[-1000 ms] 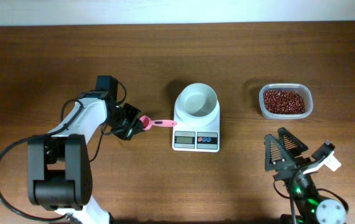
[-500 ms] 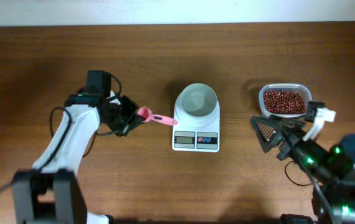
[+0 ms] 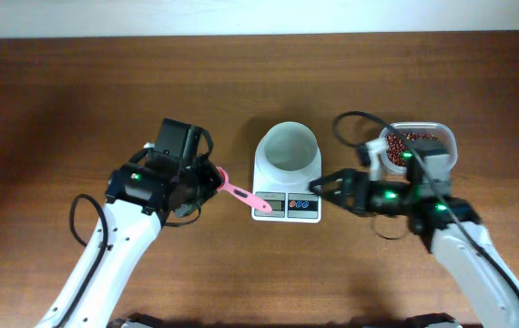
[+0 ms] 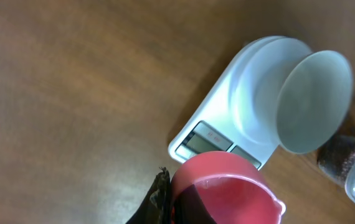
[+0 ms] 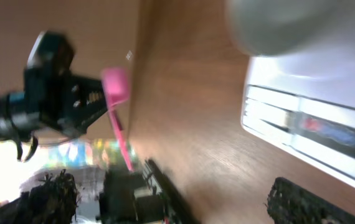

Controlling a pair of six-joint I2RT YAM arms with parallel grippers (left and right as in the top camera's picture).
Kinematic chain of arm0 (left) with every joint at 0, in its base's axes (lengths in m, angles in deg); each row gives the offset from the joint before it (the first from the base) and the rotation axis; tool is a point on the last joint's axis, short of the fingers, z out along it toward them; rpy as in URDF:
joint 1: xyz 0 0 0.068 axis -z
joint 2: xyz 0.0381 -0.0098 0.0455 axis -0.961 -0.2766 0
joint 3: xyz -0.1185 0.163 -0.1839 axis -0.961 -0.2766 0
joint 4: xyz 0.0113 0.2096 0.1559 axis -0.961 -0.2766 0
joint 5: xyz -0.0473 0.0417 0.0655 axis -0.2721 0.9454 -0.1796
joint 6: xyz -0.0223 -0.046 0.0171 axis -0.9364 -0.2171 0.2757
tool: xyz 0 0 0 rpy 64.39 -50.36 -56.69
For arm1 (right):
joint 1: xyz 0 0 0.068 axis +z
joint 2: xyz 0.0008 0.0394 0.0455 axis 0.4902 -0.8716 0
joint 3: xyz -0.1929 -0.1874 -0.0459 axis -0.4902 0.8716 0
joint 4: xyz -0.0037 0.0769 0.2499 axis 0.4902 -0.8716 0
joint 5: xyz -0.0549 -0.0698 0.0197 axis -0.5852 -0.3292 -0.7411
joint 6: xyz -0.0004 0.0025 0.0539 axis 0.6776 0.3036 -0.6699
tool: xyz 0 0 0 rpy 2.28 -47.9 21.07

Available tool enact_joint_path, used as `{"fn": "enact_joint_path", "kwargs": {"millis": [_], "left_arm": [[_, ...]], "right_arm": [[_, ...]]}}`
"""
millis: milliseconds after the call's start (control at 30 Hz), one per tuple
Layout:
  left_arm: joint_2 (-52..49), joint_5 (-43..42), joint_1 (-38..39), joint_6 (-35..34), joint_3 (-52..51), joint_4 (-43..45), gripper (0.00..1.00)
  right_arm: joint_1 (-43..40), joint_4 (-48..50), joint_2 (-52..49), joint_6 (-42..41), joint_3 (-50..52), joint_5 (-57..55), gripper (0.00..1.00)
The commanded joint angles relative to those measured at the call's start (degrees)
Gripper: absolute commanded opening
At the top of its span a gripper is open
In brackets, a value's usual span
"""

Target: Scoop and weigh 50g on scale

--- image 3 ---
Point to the pink measuring scoop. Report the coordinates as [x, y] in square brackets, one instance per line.
[242, 195]

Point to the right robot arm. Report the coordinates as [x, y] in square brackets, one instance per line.
[448, 227]

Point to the red beans in container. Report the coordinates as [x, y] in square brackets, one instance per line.
[397, 153]

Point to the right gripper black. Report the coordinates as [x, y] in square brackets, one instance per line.
[356, 190]

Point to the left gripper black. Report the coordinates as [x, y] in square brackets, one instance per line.
[210, 179]

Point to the white round bowl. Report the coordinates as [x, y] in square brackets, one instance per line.
[289, 146]

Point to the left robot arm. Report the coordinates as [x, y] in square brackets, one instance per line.
[165, 184]

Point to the clear plastic bean container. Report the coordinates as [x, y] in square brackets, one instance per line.
[439, 130]

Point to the white digital kitchen scale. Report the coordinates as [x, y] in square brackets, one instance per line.
[286, 192]

